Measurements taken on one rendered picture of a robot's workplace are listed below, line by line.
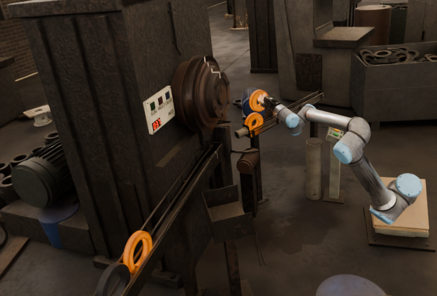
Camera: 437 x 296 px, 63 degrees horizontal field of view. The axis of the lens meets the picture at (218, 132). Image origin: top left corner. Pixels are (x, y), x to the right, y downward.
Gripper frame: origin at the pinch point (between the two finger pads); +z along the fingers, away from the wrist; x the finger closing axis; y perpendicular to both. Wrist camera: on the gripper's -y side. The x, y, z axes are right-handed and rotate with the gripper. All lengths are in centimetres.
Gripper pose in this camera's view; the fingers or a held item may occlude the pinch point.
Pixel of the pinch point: (259, 97)
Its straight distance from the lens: 261.8
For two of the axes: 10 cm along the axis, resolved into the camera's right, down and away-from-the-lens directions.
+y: 0.5, -7.8, -6.2
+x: -8.3, 3.2, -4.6
